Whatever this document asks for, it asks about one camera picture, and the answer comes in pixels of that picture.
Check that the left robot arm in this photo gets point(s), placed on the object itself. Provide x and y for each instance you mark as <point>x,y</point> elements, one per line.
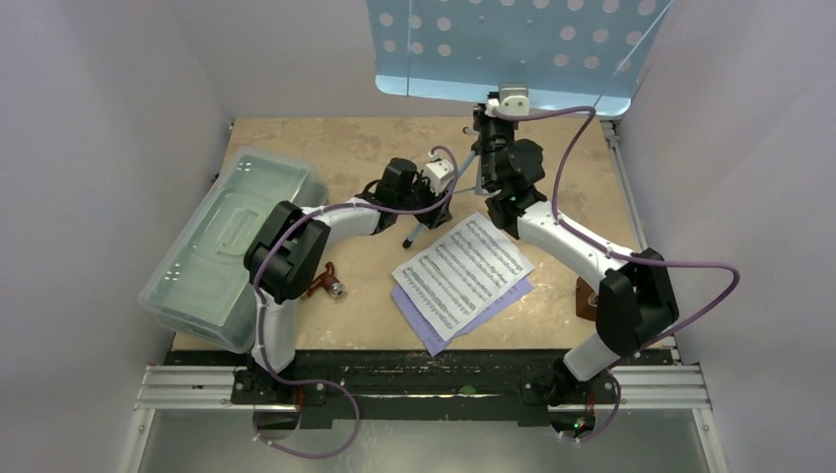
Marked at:
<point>284,258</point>

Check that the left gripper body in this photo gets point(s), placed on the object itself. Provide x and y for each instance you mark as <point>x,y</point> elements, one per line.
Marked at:
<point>422,196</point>

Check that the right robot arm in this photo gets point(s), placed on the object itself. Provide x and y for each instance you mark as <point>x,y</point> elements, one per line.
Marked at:
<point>635,298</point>

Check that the white sheet music page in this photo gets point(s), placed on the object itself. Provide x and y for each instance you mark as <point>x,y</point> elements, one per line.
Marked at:
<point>459,275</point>

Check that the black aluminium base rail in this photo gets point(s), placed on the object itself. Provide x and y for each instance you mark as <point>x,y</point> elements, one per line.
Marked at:
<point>321,387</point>

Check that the light blue music stand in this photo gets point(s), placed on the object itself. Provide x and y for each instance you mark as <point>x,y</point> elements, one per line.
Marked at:
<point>582,57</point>

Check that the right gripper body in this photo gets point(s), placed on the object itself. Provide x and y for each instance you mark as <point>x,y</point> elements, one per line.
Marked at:
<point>494,127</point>

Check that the brown metronome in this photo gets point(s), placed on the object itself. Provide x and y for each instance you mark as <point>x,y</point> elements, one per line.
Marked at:
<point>585,301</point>

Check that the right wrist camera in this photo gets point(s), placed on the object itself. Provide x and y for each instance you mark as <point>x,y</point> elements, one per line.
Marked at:
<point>509,100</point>

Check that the brown capo clamp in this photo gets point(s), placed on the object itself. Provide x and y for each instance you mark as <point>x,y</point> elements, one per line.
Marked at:
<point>327,281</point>

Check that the clear plastic storage bin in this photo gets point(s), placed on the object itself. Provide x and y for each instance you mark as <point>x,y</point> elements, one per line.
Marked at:
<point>201,287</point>

